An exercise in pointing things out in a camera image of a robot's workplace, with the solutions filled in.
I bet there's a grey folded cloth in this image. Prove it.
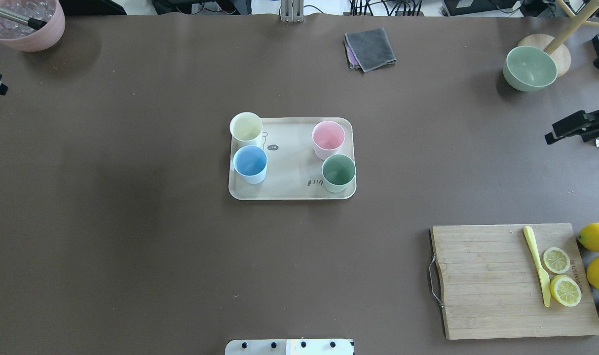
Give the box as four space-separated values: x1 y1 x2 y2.
344 27 397 73

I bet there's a metal muddler in bowl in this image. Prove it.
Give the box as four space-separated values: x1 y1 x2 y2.
0 6 47 30

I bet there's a beige rabbit tray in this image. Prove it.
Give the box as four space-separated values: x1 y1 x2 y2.
228 117 357 200

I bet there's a pink cup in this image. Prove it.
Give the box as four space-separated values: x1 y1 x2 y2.
311 120 345 160

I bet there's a lemon slice lower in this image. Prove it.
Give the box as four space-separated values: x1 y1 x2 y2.
549 275 582 307

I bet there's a light blue cup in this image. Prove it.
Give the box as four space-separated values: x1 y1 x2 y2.
233 145 268 184

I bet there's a yellow plastic knife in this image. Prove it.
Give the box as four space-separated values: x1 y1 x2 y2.
523 225 552 307

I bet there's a mint green bowl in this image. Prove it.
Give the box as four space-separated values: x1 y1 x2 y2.
503 46 558 92

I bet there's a bamboo cutting board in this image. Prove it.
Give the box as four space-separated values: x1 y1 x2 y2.
430 224 599 340

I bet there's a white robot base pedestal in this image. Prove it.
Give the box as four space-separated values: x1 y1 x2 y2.
225 338 355 355

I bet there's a cream white cup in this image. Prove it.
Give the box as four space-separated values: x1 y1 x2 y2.
229 112 263 149

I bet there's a lemon slice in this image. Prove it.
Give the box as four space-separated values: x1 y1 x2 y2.
549 275 582 307
542 247 571 274

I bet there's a whole lemon outer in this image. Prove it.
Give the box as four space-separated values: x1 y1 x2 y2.
577 222 599 252

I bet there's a purple cloth under grey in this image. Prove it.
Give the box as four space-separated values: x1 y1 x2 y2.
344 38 360 70

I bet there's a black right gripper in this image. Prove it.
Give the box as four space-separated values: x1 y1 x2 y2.
545 110 599 144

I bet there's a lemon slice upper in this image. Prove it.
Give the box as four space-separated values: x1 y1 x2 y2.
542 247 571 274

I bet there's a wooden cup stand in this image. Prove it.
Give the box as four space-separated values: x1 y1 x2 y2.
518 0 599 78

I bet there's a pink ice bowl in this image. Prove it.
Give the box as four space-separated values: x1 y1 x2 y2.
0 0 66 52

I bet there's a green cup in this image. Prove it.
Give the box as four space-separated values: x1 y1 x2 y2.
321 154 356 193

